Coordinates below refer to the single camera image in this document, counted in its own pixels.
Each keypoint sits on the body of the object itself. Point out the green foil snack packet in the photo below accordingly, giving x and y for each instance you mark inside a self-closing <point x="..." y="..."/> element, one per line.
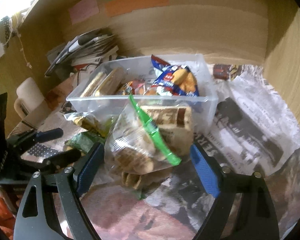
<point x="84" y="141"/>

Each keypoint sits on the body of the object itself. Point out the clear plastic storage bin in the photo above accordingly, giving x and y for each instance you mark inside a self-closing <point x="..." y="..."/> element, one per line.
<point x="140" y="68"/>

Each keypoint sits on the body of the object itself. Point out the white cushioned chair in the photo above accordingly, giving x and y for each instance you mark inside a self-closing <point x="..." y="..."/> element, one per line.
<point x="29" y="97"/>

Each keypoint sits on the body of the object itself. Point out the gold barcode cracker pack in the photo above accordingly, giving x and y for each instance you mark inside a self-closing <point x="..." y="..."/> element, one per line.
<point x="111" y="83"/>

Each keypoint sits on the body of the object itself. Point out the red snack packet in bin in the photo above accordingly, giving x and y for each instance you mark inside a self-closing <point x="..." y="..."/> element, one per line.
<point x="134" y="87"/>

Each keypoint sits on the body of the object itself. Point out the pink sticky note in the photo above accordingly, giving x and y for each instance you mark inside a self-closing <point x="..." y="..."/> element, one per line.
<point x="83" y="10"/>

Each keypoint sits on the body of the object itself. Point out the blue biscuit snack packet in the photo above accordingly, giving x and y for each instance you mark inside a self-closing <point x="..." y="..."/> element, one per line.
<point x="173" y="80"/>

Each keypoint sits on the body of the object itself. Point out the yellow silver snack packet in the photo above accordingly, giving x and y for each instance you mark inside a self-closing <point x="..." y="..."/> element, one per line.
<point x="87" y="121"/>

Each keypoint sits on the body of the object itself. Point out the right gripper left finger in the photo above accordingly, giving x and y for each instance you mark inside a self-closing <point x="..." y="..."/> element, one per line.
<point x="37" y="217"/>

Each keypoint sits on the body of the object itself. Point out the person's hand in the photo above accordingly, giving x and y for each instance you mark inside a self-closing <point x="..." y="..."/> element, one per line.
<point x="9" y="202"/>

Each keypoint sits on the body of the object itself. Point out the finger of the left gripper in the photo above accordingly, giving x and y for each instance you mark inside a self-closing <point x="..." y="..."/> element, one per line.
<point x="27" y="139"/>
<point x="52" y="163"/>

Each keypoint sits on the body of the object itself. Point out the orange sticky note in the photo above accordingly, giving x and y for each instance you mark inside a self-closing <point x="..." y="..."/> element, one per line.
<point x="120" y="7"/>

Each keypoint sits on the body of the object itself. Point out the purple label cracker pack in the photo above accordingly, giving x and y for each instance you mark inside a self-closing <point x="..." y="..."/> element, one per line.
<point x="93" y="84"/>

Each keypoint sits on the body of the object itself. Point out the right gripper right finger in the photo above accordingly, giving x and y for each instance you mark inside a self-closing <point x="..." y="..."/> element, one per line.
<point x="256" y="217"/>

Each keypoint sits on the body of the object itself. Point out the newspaper sheet covering table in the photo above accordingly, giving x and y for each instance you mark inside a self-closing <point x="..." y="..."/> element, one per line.
<point x="253" y="131"/>

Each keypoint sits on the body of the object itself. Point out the green zip bag of snacks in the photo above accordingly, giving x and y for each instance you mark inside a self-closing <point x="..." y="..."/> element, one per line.
<point x="147" y="142"/>

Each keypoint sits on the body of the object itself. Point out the stack of magazines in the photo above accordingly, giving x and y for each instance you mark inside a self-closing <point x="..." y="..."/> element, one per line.
<point x="92" y="43"/>

